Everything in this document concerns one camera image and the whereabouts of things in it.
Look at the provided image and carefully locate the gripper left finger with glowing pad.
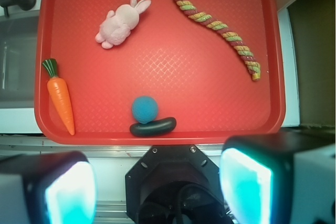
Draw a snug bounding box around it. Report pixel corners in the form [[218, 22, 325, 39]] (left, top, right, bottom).
[[1, 151, 97, 223]]

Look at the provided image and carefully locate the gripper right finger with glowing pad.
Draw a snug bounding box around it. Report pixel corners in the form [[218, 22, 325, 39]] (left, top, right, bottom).
[[219, 130, 335, 223]]

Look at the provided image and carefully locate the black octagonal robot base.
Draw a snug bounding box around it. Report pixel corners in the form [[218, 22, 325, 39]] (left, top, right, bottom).
[[125, 145, 233, 223]]

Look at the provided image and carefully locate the blue felt ball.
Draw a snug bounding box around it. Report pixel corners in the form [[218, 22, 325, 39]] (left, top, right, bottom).
[[131, 96, 159, 124]]

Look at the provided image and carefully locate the orange toy carrot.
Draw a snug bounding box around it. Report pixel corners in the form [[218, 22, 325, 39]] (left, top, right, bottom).
[[41, 58, 75, 136]]

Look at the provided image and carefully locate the black smooth stone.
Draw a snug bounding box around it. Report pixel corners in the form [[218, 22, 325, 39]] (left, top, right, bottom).
[[130, 117, 177, 137]]

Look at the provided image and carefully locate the red plastic tray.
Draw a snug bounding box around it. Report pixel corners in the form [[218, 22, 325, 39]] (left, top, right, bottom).
[[34, 0, 285, 145]]

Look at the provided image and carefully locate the steel sink basin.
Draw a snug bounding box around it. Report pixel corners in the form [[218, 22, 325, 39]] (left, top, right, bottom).
[[1, 16, 38, 109]]

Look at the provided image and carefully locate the pink plush bunny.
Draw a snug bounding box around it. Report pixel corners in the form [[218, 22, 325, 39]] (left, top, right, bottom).
[[95, 0, 151, 49]]

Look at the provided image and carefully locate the red green twisted rope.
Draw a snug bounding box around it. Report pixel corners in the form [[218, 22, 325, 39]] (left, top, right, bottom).
[[165, 0, 263, 82]]

